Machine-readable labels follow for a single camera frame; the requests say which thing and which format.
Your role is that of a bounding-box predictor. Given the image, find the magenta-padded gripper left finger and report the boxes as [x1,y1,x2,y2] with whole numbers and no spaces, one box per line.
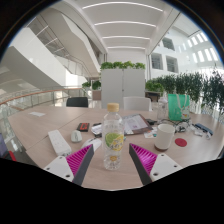
[43,143,95,187]

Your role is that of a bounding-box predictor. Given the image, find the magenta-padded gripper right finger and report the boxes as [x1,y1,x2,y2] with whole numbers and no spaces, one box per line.
[128,143,184,186]

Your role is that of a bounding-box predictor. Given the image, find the clear lime-label drink bottle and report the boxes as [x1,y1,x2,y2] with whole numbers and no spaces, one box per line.
[101,102,125,171]

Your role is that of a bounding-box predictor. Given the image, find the white computer mouse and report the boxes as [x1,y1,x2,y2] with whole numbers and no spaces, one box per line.
[80,137,103,153]

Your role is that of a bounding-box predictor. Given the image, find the small grey-white computer mouse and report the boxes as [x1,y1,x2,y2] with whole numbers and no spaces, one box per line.
[70,129,83,144]

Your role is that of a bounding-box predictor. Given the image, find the colourful sticker sheet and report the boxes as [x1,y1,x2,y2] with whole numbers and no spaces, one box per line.
[143,128,158,139]

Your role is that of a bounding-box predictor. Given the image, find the white paper cup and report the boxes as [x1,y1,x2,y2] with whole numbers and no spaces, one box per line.
[154,123,176,152]

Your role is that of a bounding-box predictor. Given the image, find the small black red box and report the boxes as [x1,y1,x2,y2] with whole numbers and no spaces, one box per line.
[76,122,90,132]

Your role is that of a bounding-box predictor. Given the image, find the white blister packet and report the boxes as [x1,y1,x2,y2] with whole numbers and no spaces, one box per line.
[91,125,103,137]

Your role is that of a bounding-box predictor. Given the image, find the printed brochure booklet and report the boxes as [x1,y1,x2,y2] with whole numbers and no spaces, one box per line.
[122,113,154,136]

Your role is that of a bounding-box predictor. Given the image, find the black charger block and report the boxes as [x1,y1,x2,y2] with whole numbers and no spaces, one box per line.
[145,118,158,126]

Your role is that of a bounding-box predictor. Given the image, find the flat round red coaster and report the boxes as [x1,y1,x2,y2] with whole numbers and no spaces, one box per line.
[174,137,188,148]

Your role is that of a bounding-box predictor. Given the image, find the clear plastic bottle white cap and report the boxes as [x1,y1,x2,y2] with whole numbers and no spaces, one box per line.
[156,96,169,123]

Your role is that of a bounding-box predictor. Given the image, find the white chair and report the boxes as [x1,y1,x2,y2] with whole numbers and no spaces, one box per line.
[123,96,153,112]

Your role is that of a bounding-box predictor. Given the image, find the black chair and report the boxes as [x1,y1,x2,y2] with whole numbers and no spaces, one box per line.
[65,96,89,108]

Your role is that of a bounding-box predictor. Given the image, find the green tote bag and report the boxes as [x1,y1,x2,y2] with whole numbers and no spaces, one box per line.
[167,93,191,122]

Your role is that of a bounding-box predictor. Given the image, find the white paper sheet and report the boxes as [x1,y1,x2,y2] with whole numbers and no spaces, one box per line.
[29,111,46,118]

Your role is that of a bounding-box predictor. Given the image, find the glass balustrade wooden handrail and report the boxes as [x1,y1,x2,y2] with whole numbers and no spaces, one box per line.
[0,87,88,111]

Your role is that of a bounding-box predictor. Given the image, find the small potted green plants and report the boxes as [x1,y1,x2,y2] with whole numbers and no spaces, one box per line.
[81,79,102,101]

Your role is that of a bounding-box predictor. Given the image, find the white cabinet with greenery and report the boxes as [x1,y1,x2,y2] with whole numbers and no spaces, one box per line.
[99,60,147,109]

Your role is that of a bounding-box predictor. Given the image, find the green hedge plants row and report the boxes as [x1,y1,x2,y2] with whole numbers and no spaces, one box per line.
[145,68,224,114]

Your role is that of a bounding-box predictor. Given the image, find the ceiling light strips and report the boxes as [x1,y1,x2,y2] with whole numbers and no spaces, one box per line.
[81,1,164,51]

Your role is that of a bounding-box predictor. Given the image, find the black cable bundle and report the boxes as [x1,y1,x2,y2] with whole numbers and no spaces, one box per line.
[168,119,194,134]

